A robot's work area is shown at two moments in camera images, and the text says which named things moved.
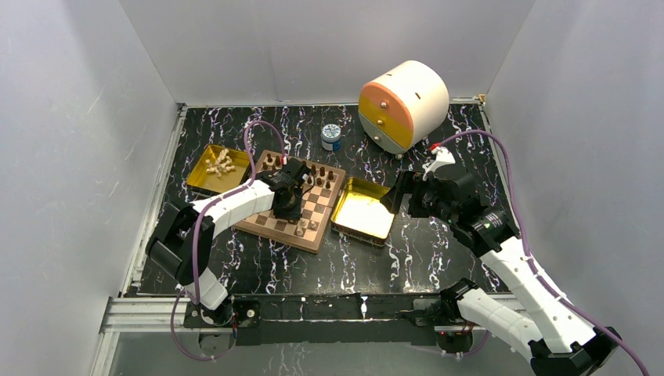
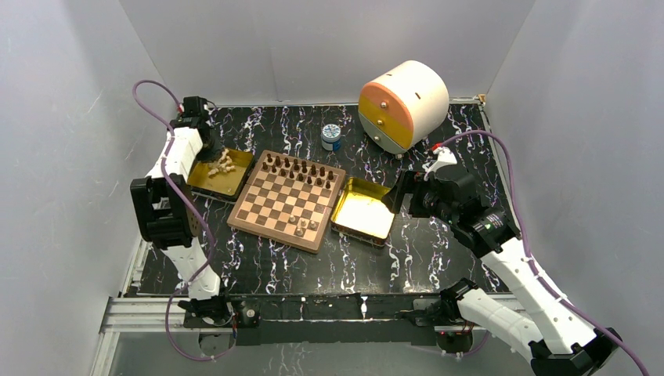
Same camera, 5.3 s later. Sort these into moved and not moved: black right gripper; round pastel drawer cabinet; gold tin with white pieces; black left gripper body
Moved: black left gripper body
Not moved: gold tin with white pieces; black right gripper; round pastel drawer cabinet
